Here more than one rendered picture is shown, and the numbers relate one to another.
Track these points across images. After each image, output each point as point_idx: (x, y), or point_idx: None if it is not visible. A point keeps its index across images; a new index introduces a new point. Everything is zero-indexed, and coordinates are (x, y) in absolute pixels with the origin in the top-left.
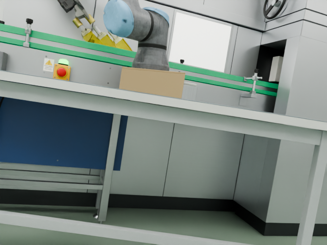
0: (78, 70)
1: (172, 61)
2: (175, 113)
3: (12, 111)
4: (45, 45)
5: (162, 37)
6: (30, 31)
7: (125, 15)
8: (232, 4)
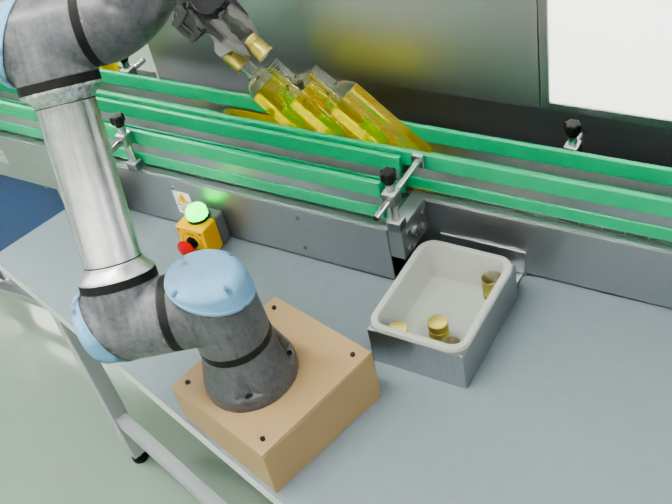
0: (238, 216)
1: (563, 103)
2: None
3: None
4: (166, 161)
5: (219, 349)
6: (126, 142)
7: (90, 354)
8: None
